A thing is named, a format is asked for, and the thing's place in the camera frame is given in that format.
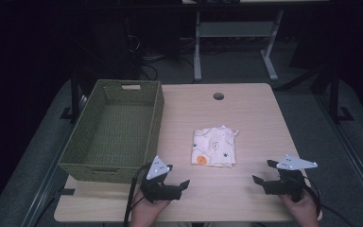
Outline black floor cables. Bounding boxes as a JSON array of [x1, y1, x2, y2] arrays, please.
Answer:
[[136, 51, 197, 81]]

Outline white metal desk frame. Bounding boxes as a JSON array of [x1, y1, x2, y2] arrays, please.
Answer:
[[181, 0, 330, 82]]

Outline black metal stand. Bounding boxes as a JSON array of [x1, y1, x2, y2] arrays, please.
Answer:
[[60, 67, 88, 123], [325, 64, 354, 125]]

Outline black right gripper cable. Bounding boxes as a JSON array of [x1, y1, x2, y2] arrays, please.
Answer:
[[301, 179, 358, 227]]

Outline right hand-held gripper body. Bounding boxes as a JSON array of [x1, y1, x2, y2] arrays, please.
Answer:
[[262, 153, 319, 203]]

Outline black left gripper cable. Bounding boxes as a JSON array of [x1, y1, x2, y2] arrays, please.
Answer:
[[123, 162, 154, 227]]

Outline person's left hand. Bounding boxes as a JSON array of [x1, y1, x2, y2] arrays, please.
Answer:
[[130, 188, 172, 221]]

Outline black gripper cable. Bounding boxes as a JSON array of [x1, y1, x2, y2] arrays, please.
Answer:
[[123, 162, 154, 227], [301, 179, 358, 227]]

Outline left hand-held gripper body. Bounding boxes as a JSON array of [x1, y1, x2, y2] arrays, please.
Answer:
[[139, 154, 184, 203]]

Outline grey metal rail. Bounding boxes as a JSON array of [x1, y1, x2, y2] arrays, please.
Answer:
[[313, 93, 363, 219], [20, 94, 89, 227]]

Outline person's right hand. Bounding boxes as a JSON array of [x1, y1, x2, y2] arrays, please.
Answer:
[[278, 188, 320, 221]]

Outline green woven basket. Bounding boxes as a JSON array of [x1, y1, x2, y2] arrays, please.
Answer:
[[58, 79, 165, 185]]

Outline black tape strip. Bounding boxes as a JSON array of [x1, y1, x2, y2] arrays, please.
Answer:
[[56, 187, 76, 197]]

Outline white patterned cloth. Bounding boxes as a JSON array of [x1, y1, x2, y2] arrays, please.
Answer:
[[190, 124, 240, 169]]

